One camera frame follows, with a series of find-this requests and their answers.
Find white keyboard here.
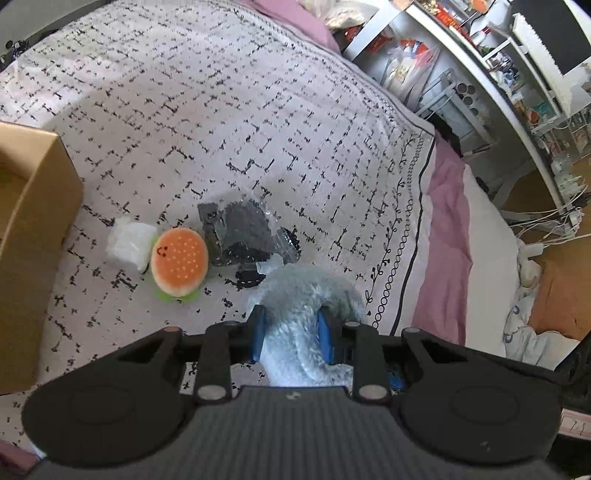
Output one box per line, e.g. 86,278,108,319
512,14,565,93

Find burger plush toy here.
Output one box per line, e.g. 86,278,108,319
142,227,209,303

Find grey-blue fluffy plush toy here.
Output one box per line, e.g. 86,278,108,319
249,264,370,388

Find white power cables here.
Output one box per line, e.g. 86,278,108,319
508,175,591,254

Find pile of white plastic bags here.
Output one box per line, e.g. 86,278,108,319
300,0,370,29

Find white desk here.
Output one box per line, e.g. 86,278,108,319
344,0,591,227

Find white wire rack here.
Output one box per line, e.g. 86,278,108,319
418,69,495,144

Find pink bed sheet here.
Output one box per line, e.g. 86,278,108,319
240,0,474,347

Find white soft packet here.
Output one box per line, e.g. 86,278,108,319
106,218,160,273

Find white duvet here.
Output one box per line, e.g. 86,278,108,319
462,164,532,365

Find clear printed plastic bag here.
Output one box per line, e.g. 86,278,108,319
381,39,439,100

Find black dotted hair band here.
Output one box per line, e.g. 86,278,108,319
235,269,269,289

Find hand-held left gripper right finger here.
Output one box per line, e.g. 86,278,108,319
316,307,467,402

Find brown cardboard box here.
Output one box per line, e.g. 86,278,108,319
0,121,85,395

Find white black-patterned blanket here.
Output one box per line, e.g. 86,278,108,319
0,0,437,457

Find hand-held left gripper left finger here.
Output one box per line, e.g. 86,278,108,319
115,305,269,404

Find black item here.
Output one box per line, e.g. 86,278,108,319
198,196,301,268

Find white printed quilt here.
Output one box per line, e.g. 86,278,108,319
503,277,591,370

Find black monitor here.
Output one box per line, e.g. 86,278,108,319
510,0,591,77

